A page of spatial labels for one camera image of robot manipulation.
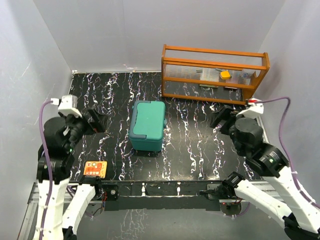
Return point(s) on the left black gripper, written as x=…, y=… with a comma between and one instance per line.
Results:
x=98, y=124

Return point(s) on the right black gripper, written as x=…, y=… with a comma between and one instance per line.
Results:
x=223, y=114

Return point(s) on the teal medicine kit box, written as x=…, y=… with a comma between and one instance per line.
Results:
x=147, y=125

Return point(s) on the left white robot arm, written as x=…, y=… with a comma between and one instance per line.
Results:
x=53, y=177

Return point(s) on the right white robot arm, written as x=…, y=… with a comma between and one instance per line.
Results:
x=278, y=195

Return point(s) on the yellow small box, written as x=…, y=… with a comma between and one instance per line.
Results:
x=225, y=75

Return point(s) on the orange card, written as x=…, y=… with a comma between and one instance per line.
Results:
x=95, y=168

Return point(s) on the clear cup on rack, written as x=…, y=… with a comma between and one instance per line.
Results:
x=247, y=73

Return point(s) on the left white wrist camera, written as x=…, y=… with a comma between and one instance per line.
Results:
x=67, y=105

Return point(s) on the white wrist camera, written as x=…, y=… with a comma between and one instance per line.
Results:
x=254, y=109
x=67, y=105

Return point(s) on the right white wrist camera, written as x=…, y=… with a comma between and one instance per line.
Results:
x=254, y=109

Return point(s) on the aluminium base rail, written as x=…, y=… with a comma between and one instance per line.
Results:
x=158, y=195

